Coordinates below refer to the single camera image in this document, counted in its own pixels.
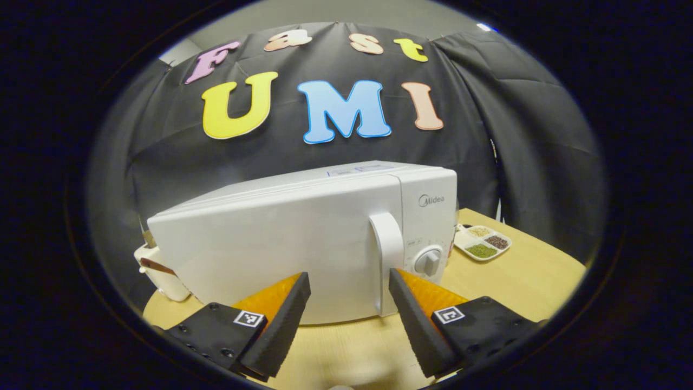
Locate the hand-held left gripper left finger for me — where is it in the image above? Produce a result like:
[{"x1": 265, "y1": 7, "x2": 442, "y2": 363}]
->
[{"x1": 162, "y1": 272, "x2": 312, "y2": 378}]

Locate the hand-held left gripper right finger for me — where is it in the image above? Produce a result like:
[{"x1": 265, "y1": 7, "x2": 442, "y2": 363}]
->
[{"x1": 389, "y1": 268, "x2": 542, "y2": 378}]

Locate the white microwave oven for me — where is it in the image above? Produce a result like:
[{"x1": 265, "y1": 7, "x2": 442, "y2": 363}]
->
[{"x1": 147, "y1": 160, "x2": 458, "y2": 326}]

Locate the white divided dish of beans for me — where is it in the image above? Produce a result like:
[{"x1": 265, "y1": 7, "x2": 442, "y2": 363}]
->
[{"x1": 454, "y1": 224, "x2": 513, "y2": 262}]

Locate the white toaster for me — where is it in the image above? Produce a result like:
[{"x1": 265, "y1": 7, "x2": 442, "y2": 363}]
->
[{"x1": 134, "y1": 230, "x2": 191, "y2": 302}]

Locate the black backdrop cloth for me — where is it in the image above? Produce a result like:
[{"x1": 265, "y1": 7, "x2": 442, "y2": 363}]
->
[{"x1": 87, "y1": 22, "x2": 607, "y2": 304}]

